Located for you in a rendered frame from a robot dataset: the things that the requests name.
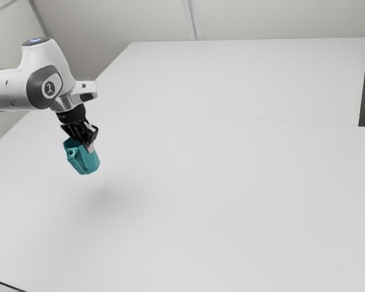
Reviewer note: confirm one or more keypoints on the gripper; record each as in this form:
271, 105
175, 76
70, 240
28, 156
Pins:
72, 117

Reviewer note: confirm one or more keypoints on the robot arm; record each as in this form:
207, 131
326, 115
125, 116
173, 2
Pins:
33, 82

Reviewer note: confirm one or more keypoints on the teal faceted mug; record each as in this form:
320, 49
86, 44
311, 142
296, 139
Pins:
81, 158

